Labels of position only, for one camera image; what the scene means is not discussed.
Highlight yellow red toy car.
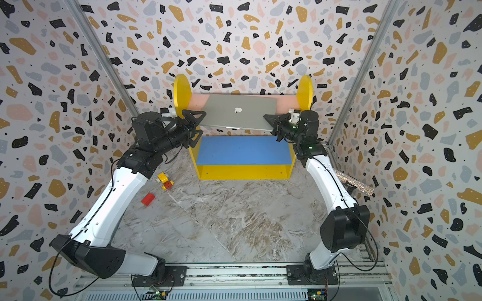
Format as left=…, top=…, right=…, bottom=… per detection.
left=156, top=173, right=174, bottom=190

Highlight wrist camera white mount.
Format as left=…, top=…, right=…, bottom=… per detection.
left=160, top=107, right=178, bottom=118
left=288, top=109, right=301, bottom=125

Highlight right green circuit board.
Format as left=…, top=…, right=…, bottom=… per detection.
left=307, top=289, right=328, bottom=301

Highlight left green circuit board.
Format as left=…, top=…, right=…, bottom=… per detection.
left=145, top=287, right=167, bottom=300

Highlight glittery silver microphone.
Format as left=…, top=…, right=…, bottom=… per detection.
left=335, top=170, right=374, bottom=196

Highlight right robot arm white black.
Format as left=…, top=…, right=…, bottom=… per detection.
left=264, top=110, right=370, bottom=283

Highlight silver laptop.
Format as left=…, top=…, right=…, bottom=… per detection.
left=200, top=94, right=277, bottom=131

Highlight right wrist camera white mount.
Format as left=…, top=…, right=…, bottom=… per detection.
left=288, top=109, right=301, bottom=125

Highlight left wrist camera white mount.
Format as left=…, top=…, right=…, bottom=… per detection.
left=160, top=107, right=178, bottom=118

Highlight green circuit board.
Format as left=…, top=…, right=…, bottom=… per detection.
left=145, top=287, right=167, bottom=300
left=307, top=289, right=328, bottom=301

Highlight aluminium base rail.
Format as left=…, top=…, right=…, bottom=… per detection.
left=73, top=262, right=398, bottom=300

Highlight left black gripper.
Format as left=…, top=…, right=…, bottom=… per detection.
left=154, top=110, right=207, bottom=158

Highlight yellow shelf pink blue boards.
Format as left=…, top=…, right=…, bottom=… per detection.
left=173, top=75, right=313, bottom=180

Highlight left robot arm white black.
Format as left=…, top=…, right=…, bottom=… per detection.
left=50, top=108, right=206, bottom=283

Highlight red toy block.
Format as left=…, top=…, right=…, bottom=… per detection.
left=141, top=193, right=155, bottom=206

